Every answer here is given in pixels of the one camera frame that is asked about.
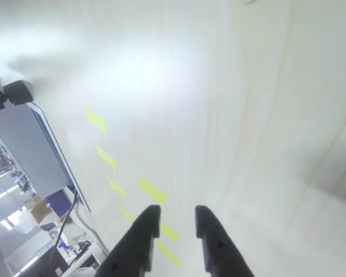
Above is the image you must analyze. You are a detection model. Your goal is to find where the brown cardboard box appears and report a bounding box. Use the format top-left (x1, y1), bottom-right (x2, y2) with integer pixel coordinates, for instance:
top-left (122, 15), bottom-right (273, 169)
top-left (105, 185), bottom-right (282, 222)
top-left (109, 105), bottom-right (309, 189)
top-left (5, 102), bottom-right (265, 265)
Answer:
top-left (22, 195), bottom-right (74, 229)

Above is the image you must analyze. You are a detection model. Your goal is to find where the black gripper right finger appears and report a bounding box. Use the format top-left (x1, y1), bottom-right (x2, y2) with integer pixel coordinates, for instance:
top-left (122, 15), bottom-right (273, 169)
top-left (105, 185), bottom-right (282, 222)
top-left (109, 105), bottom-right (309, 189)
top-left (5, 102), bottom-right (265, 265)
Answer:
top-left (194, 205), bottom-right (255, 277)

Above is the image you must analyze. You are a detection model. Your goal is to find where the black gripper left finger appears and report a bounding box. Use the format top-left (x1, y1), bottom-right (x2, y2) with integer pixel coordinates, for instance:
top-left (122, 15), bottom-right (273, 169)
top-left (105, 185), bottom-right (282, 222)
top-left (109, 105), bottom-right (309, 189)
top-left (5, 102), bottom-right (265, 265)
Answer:
top-left (94, 204), bottom-right (161, 277)

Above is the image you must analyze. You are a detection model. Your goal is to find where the black clamp mount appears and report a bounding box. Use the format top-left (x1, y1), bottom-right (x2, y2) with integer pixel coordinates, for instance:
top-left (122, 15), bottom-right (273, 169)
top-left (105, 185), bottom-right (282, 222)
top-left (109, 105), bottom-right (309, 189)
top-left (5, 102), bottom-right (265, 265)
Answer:
top-left (0, 80), bottom-right (35, 113)

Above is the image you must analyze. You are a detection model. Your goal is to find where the yellow tape strip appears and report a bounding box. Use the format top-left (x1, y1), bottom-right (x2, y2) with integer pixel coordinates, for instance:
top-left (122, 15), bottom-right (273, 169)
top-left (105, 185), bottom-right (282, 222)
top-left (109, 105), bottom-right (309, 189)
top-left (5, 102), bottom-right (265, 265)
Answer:
top-left (84, 106), bottom-right (108, 133)
top-left (160, 221), bottom-right (179, 242)
top-left (108, 179), bottom-right (127, 200)
top-left (137, 176), bottom-right (167, 203)
top-left (155, 240), bottom-right (183, 268)
top-left (96, 145), bottom-right (118, 171)
top-left (118, 205), bottom-right (136, 223)

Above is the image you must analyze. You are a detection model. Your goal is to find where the long black cable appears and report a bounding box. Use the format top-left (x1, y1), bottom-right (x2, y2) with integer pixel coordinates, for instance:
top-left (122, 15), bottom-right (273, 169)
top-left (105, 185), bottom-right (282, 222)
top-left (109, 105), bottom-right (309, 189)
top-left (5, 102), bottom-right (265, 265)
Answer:
top-left (42, 189), bottom-right (79, 277)

